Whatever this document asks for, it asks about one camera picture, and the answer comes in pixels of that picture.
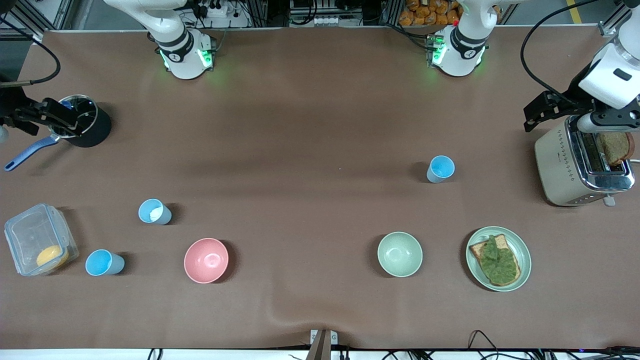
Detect light blue plastic cup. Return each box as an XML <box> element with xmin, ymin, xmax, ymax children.
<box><xmin>85</xmin><ymin>249</ymin><xmax>126</xmax><ymax>277</ymax></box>
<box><xmin>138</xmin><ymin>198</ymin><xmax>172</xmax><ymax>226</ymax></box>
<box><xmin>426</xmin><ymin>155</ymin><xmax>456</xmax><ymax>184</ymax></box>

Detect glass lid with blue knob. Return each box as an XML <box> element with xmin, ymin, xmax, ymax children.
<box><xmin>47</xmin><ymin>95</ymin><xmax>98</xmax><ymax>139</ymax></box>

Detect cream and chrome toaster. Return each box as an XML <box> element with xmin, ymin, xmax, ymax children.
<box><xmin>534</xmin><ymin>116</ymin><xmax>640</xmax><ymax>208</ymax></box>

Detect brown bread slice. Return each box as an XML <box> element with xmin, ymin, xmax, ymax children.
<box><xmin>597</xmin><ymin>131</ymin><xmax>636</xmax><ymax>167</ymax></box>

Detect clear plastic storage container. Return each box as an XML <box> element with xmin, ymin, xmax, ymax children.
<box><xmin>4</xmin><ymin>203</ymin><xmax>80</xmax><ymax>277</ymax></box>

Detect orange round food item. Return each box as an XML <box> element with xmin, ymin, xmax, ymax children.
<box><xmin>36</xmin><ymin>245</ymin><xmax>70</xmax><ymax>269</ymax></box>

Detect bag of orange buns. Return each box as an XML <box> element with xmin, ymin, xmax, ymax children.
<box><xmin>398</xmin><ymin>0</ymin><xmax>463</xmax><ymax>27</ymax></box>

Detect pale green plate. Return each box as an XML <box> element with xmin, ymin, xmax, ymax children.
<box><xmin>465</xmin><ymin>226</ymin><xmax>532</xmax><ymax>293</ymax></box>

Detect toast slice under lettuce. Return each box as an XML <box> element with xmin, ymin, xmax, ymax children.
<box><xmin>469</xmin><ymin>234</ymin><xmax>522</xmax><ymax>287</ymax></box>

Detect green lettuce leaf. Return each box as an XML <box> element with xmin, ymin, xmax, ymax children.
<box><xmin>480</xmin><ymin>235</ymin><xmax>519</xmax><ymax>285</ymax></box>

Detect pink bowl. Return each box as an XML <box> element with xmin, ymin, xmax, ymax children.
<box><xmin>183</xmin><ymin>237</ymin><xmax>230</xmax><ymax>285</ymax></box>

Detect pale green bowl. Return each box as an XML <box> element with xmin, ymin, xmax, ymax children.
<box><xmin>377</xmin><ymin>231</ymin><xmax>424</xmax><ymax>278</ymax></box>

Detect brown table mat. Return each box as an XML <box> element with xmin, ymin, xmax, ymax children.
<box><xmin>0</xmin><ymin>25</ymin><xmax>640</xmax><ymax>351</ymax></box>

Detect grey metal table clamp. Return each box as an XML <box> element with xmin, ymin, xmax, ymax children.
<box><xmin>310</xmin><ymin>329</ymin><xmax>339</xmax><ymax>360</ymax></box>

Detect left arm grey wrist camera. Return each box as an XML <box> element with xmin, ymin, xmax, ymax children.
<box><xmin>575</xmin><ymin>107</ymin><xmax>640</xmax><ymax>135</ymax></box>

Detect black saucepan with blue handle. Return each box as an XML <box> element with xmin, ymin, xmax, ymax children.
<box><xmin>4</xmin><ymin>94</ymin><xmax>113</xmax><ymax>172</ymax></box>

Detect aluminium frame rail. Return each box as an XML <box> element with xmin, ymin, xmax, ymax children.
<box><xmin>599</xmin><ymin>7</ymin><xmax>628</xmax><ymax>37</ymax></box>
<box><xmin>0</xmin><ymin>0</ymin><xmax>76</xmax><ymax>41</ymax></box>

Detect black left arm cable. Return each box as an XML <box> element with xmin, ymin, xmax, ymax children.
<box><xmin>520</xmin><ymin>0</ymin><xmax>603</xmax><ymax>101</ymax></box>

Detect thin black looped cable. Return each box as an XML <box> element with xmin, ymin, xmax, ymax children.
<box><xmin>467</xmin><ymin>330</ymin><xmax>500</xmax><ymax>358</ymax></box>

